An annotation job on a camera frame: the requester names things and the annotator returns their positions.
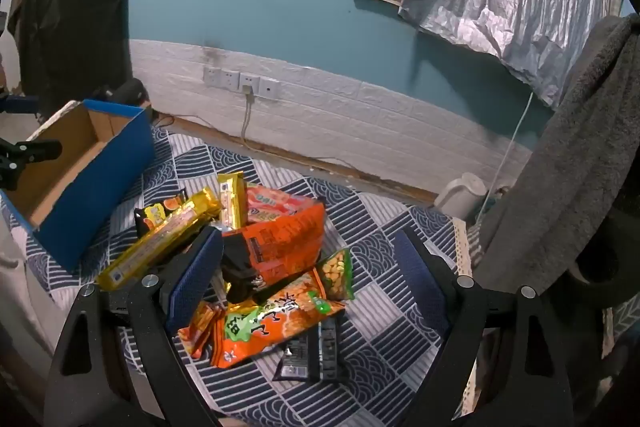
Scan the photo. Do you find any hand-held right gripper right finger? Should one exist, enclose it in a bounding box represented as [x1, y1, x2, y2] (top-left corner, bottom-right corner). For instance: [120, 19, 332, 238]
[392, 227, 573, 427]

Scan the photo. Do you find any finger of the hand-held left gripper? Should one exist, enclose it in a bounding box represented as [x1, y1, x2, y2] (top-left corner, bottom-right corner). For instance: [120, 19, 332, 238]
[0, 138, 63, 192]

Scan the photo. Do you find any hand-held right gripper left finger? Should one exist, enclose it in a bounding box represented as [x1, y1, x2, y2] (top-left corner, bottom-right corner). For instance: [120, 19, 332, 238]
[44, 227, 226, 427]

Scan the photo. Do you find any long yellow biscuit packet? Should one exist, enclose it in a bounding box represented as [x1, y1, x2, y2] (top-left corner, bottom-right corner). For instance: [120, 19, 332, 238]
[97, 189, 221, 292]

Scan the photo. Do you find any blue cardboard box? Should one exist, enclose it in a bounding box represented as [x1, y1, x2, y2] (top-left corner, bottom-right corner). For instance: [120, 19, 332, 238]
[0, 99, 157, 275]

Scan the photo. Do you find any small black orange snack packet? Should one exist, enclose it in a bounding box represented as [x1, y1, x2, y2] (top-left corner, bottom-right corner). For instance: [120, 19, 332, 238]
[134, 188, 190, 238]

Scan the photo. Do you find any black white-print noodle packet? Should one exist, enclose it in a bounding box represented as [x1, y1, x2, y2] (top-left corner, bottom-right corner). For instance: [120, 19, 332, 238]
[272, 309, 351, 383]

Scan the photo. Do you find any blue bar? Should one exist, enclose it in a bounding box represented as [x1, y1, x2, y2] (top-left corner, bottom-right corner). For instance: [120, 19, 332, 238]
[0, 94, 38, 112]

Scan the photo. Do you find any blue white patterned blanket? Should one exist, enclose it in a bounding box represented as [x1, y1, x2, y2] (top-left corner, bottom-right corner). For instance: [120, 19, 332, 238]
[0, 124, 501, 427]

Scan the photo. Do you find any green peanut packet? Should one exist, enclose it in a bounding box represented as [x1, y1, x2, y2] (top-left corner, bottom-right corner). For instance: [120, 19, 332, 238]
[312, 247, 356, 303]

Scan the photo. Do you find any short yellow snack packet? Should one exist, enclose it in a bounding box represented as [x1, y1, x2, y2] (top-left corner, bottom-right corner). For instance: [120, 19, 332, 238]
[216, 172, 248, 230]

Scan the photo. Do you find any large orange green snack packet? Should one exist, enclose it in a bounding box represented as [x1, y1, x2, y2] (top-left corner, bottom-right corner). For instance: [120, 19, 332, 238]
[177, 272, 348, 370]

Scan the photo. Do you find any white electric kettle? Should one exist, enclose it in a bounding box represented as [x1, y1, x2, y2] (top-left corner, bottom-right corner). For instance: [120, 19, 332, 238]
[434, 172, 488, 220]

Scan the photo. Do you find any large orange snack bag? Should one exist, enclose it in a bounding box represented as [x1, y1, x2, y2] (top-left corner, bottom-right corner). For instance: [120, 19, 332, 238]
[220, 199, 327, 293]

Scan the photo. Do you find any black cylinder speaker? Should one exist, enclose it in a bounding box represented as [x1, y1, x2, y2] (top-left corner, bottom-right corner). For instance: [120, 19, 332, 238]
[95, 78, 148, 108]

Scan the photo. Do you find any red snack packet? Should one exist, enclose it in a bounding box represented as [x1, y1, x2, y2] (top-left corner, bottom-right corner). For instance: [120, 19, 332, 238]
[244, 183, 313, 228]

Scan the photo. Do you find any black hanging cloth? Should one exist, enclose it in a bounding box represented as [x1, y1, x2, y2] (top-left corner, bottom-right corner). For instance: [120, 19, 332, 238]
[17, 0, 132, 108]

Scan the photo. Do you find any grey towel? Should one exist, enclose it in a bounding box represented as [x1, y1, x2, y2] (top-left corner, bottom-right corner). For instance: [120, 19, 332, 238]
[480, 14, 640, 308]

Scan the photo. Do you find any white cord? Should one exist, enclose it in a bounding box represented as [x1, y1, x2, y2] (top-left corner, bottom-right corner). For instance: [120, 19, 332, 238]
[475, 92, 533, 223]

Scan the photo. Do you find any grey plug and cable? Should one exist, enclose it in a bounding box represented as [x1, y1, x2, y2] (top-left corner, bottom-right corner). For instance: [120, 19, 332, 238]
[241, 84, 256, 142]

